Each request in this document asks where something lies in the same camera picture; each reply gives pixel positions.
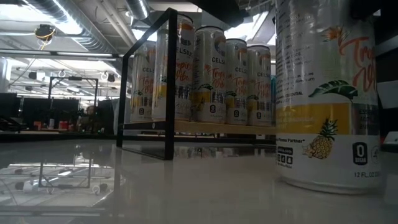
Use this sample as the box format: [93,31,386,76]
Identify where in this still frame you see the black yellow ceiling device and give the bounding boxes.
[34,24,57,42]

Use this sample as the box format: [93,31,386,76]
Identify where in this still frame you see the wooden shelf with black frame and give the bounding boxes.
[116,7,277,161]

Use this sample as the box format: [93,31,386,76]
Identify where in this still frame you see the silver ventilation duct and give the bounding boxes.
[26,0,125,55]

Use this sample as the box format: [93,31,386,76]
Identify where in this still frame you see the black background rig frame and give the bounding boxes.
[47,75,100,108]

